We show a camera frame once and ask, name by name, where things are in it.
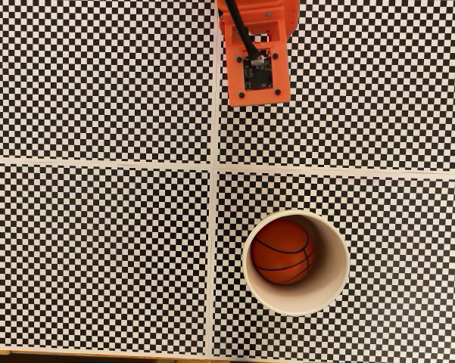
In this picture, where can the small orange basketball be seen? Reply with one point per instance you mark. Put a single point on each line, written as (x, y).
(280, 253)

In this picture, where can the orange camera mount with board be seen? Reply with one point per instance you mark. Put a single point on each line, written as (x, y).
(236, 75)

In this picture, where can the cream paper cup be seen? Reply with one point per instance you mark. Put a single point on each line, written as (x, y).
(325, 298)

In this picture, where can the checkerboard paper sheet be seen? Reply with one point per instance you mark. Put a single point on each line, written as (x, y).
(98, 264)
(98, 75)
(401, 246)
(363, 94)

